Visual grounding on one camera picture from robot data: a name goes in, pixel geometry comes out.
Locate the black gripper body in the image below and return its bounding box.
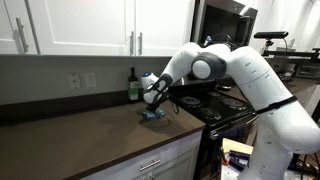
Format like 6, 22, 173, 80
146, 99, 165, 112

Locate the blue cloth towel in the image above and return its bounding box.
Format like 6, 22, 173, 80
142, 108, 166, 121

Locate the metal robot base platform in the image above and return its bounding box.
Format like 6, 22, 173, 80
219, 137, 255, 180

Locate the white base cabinet unit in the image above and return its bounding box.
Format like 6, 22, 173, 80
79, 129, 204, 180

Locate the dark green glass bottle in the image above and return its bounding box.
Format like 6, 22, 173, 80
127, 66, 140, 104

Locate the black electric stove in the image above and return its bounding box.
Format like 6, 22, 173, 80
167, 68, 262, 180

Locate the wide white upper cabinet door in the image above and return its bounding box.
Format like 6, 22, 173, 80
25, 0, 136, 57

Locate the stainless black microwave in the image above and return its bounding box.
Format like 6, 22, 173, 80
189, 0, 259, 48

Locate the narrow white upper cabinet door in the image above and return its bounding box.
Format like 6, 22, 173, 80
0, 0, 38, 56

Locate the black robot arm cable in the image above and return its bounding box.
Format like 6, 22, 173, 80
159, 91, 181, 116

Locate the silver drawer handle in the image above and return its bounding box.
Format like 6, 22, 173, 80
138, 158, 162, 173

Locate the silver upper cabinet handle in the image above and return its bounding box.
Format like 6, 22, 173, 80
129, 31, 135, 56
15, 17, 30, 54
137, 31, 144, 56

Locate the white wall outlet plate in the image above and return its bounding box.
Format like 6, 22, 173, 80
83, 71, 98, 89

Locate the white wall switch plate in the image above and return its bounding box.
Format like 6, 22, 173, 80
67, 72, 82, 90

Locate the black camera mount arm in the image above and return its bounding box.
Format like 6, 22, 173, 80
260, 38, 320, 62

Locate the black stereo camera bar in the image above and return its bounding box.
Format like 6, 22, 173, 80
253, 30, 290, 40

